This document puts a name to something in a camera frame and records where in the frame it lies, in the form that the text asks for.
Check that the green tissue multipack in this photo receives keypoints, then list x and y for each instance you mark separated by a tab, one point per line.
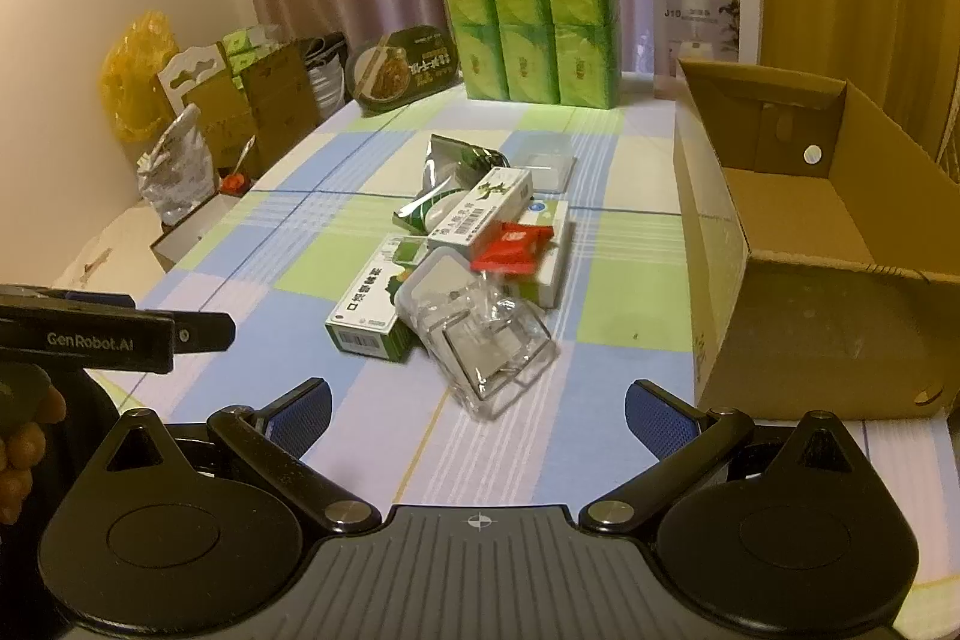
525	10

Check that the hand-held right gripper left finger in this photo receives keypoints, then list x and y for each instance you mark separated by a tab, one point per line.
304	413

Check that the brown carton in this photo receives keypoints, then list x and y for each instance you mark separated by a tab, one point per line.
281	93

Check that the small orange cap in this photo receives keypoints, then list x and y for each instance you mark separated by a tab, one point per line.
234	184

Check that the yellow plastic bag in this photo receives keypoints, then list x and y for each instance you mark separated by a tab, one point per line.
139	78

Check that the carton with white hanger card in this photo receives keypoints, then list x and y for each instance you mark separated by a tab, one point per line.
214	115

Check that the person's left hand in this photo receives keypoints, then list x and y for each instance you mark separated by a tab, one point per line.
21	449

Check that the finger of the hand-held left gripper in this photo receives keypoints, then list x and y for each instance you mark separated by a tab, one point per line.
202	331
97	301

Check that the oval dark noodle bowl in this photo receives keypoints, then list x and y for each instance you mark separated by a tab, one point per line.
397	70

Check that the clear plastic lidded box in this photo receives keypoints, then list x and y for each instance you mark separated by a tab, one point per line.
487	355

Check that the red snack packet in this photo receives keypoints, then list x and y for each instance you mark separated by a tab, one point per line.
514	246

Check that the white ointment box green dragon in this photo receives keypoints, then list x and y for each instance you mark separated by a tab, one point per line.
487	212

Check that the clear plastic tray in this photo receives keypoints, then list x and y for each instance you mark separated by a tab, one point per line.
547	164

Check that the brown cardboard box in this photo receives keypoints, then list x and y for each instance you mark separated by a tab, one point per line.
810	340

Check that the crumpled silver foil bag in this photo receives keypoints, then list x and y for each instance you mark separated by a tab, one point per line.
176	168

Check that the silver green snack pouch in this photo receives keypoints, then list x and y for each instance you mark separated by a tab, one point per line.
442	175

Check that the black white striped bag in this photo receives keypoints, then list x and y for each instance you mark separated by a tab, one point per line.
326	78

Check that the small green tissue packs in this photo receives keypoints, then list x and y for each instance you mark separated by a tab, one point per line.
238	51

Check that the white humidifier box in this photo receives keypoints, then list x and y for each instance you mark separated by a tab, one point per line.
694	33

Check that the checked cloth desktop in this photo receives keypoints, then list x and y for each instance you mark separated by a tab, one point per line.
637	250

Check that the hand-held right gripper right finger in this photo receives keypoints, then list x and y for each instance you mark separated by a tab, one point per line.
656	419

